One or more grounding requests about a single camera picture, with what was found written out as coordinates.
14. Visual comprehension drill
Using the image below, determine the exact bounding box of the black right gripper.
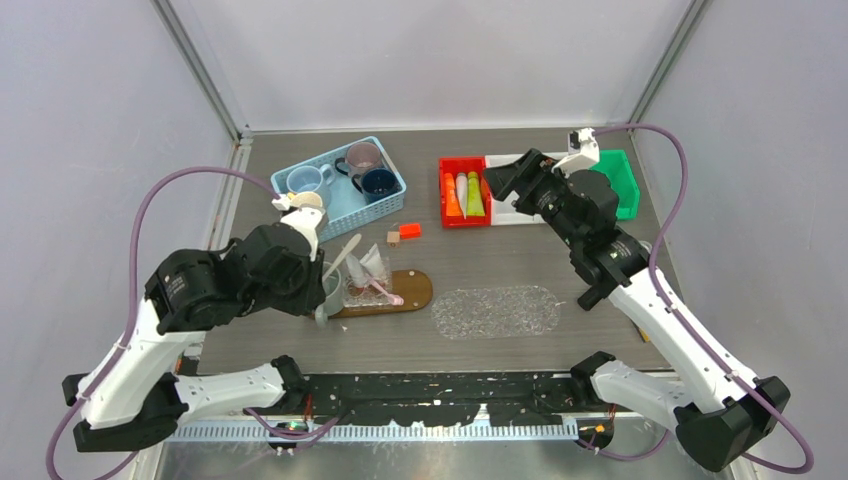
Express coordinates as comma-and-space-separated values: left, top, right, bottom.
481, 148, 583, 249

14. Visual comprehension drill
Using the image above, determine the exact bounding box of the grey-green mug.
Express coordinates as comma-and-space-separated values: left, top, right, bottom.
315, 262, 344, 327

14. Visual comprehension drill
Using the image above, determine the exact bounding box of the cream mug yellow handle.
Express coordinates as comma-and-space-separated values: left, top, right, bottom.
289, 191, 325, 210

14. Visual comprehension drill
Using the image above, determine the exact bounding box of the white toothpaste tube red cap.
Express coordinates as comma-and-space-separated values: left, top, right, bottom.
345, 254, 368, 290

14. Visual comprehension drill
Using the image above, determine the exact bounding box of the clear textured acrylic holder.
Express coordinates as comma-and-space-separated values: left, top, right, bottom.
339, 261, 394, 310

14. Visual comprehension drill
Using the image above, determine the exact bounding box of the light blue mug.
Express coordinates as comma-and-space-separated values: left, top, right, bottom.
285, 164, 336, 200

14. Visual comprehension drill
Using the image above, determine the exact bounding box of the pink toothbrush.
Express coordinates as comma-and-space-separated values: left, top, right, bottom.
369, 278, 404, 306

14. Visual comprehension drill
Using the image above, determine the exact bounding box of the mauve mug black handle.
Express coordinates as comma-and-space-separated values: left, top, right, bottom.
334, 142, 383, 178

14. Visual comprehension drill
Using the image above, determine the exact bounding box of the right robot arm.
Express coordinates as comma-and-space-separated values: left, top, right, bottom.
483, 149, 791, 472

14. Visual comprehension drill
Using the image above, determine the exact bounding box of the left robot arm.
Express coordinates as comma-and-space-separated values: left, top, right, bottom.
73, 222, 325, 453

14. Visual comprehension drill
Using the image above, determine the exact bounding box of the small white toothpaste tube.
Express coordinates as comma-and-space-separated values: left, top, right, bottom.
455, 173, 468, 218

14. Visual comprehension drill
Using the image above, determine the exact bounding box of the orange toothpaste tube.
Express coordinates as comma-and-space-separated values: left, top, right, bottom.
442, 173, 464, 218

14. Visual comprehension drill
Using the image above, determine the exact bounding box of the clear textured oval tray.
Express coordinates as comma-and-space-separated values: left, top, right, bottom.
431, 285, 561, 340

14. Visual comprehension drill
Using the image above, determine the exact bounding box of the oval wooden tray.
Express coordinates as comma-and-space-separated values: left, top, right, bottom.
329, 269, 433, 320

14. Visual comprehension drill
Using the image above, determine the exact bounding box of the white plastic bin left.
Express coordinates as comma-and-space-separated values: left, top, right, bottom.
484, 153, 544, 226

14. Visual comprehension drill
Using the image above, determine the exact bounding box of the red plastic bin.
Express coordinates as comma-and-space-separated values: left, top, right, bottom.
438, 156, 491, 228

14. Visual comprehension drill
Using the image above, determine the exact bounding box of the light blue perforated basket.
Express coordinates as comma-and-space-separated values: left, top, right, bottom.
271, 136, 407, 242

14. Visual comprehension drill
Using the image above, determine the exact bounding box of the green plastic bin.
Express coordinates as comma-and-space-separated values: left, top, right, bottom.
592, 150, 641, 221

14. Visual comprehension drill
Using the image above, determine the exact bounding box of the orange block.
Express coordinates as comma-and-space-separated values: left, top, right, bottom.
398, 223, 422, 240

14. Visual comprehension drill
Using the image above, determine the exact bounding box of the small wooden cube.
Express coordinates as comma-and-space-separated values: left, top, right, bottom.
386, 231, 401, 248

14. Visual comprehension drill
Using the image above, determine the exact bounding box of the dark blue mug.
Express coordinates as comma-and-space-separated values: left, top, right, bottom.
351, 168, 401, 204

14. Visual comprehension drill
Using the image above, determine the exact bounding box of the black microphone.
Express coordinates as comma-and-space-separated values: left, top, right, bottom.
577, 285, 607, 311

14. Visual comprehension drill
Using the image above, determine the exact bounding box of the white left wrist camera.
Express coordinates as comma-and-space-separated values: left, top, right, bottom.
271, 196, 327, 261

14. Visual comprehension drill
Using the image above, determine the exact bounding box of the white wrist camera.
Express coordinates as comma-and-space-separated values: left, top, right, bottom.
271, 196, 327, 261
553, 128, 600, 175

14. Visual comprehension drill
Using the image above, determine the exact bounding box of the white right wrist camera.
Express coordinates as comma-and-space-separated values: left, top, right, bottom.
553, 128, 600, 175

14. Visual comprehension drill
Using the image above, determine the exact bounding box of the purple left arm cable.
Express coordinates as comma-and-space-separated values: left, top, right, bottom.
44, 166, 346, 480

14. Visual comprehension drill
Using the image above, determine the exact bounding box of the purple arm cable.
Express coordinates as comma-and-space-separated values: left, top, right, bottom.
576, 123, 816, 476
44, 166, 346, 480

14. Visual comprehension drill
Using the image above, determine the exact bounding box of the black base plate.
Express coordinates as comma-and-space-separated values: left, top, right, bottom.
253, 372, 611, 427

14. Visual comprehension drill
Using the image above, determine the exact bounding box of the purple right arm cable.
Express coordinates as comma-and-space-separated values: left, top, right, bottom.
576, 123, 816, 476

